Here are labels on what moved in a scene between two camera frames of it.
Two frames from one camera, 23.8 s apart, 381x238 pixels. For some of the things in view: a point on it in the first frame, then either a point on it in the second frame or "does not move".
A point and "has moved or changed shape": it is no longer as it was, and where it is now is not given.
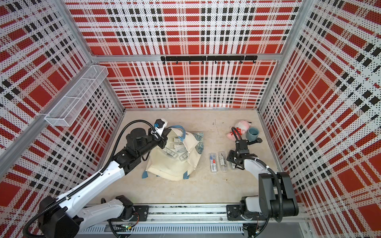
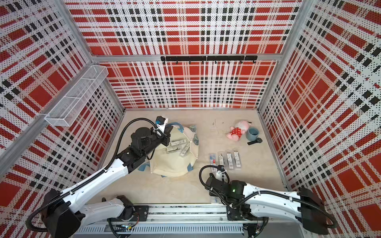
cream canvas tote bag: x=179 y=156 has moved or changed shape
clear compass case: x=231 y=164 does not move
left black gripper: x=163 y=138 does not move
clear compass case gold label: x=222 y=161 does not move
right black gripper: x=230 y=155 -> x=212 y=194
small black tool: x=258 y=140 does not move
